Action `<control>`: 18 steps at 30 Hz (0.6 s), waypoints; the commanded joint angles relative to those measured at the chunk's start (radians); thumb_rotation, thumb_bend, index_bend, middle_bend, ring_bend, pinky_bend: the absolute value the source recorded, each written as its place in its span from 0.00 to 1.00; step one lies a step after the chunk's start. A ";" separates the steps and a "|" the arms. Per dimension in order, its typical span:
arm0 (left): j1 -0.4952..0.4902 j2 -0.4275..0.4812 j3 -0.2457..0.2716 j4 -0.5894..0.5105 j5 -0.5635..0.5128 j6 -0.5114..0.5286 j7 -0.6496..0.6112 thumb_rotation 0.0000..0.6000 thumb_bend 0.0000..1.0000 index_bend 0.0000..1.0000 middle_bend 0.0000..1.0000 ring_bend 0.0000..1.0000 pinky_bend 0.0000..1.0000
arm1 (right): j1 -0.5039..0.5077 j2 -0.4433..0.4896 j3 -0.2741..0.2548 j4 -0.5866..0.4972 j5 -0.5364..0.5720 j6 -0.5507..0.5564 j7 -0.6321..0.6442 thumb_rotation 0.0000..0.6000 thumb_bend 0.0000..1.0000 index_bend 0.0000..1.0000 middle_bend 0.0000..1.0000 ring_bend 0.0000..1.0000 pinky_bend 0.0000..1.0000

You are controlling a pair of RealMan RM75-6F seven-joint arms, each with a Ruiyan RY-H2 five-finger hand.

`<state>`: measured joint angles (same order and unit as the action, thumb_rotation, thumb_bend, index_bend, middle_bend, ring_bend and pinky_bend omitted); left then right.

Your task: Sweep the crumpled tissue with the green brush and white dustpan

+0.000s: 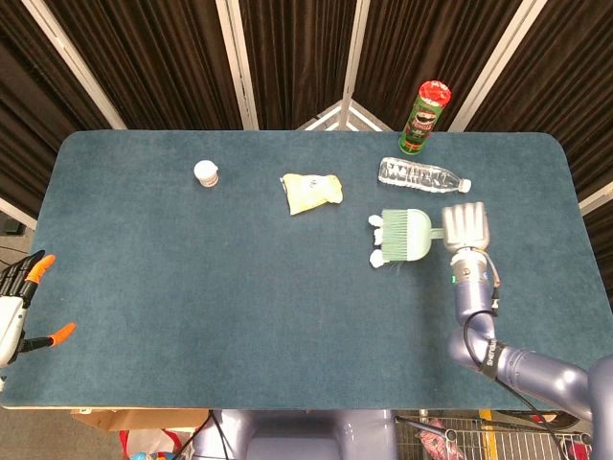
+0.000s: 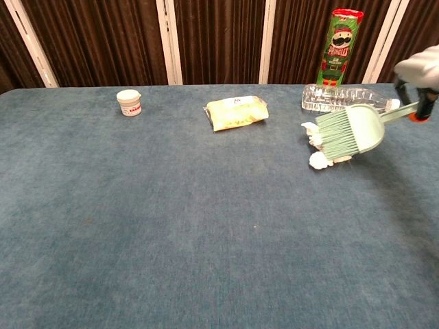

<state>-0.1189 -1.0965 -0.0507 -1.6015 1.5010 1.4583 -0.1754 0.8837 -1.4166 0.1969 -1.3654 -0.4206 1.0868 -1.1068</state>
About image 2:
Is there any yellow snack bag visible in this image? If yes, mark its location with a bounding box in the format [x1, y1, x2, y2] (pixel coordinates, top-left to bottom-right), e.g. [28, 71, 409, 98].
[202, 95, 270, 132]

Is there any green Pringles can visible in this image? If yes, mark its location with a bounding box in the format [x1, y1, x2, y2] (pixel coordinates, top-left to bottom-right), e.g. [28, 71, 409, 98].
[316, 8, 364, 86]

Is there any small white paper ball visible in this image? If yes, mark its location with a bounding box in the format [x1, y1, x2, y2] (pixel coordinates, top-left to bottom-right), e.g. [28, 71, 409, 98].
[308, 151, 335, 170]

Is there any clear plastic water bottle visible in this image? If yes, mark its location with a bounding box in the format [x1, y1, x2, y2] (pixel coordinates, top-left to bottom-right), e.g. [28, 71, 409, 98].
[300, 83, 401, 114]

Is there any small white jar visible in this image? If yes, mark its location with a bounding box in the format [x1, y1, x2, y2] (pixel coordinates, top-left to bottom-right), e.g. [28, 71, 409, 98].
[116, 88, 143, 117]

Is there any blue felt table cover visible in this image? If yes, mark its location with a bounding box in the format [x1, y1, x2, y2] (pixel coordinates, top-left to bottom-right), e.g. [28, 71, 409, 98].
[0, 83, 439, 329]

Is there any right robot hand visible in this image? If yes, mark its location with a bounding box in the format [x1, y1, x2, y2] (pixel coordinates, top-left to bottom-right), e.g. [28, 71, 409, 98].
[393, 44, 439, 123]

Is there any white screen frame post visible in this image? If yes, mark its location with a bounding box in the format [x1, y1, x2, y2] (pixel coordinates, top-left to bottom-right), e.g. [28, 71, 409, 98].
[258, 0, 277, 85]
[3, 0, 60, 88]
[361, 0, 411, 84]
[155, 0, 184, 86]

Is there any small green hand broom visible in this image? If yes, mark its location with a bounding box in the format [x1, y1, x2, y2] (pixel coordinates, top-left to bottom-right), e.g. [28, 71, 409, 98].
[314, 101, 421, 161]

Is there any dark brown curtain panel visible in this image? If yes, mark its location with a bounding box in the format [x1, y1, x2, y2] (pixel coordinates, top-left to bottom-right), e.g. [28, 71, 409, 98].
[0, 0, 46, 96]
[20, 0, 169, 88]
[267, 0, 392, 85]
[173, 0, 267, 86]
[376, 0, 439, 84]

